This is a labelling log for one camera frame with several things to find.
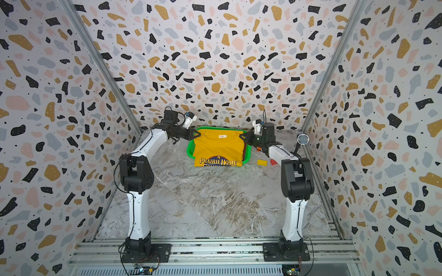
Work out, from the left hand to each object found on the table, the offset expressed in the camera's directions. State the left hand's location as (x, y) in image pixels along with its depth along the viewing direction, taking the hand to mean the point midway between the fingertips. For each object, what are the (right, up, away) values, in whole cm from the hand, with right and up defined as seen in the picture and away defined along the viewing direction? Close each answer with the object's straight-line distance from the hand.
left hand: (200, 132), depth 97 cm
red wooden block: (+42, -17, +5) cm, 46 cm away
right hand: (+23, -1, -1) cm, 23 cm away
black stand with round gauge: (+52, -4, -16) cm, 54 cm away
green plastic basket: (+28, -13, +2) cm, 30 cm away
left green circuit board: (-19, -59, -27) cm, 67 cm away
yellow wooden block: (+36, -18, +9) cm, 42 cm away
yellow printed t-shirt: (+11, -9, -1) cm, 14 cm away
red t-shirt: (+25, -10, +3) cm, 27 cm away
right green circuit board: (+42, -59, -26) cm, 77 cm away
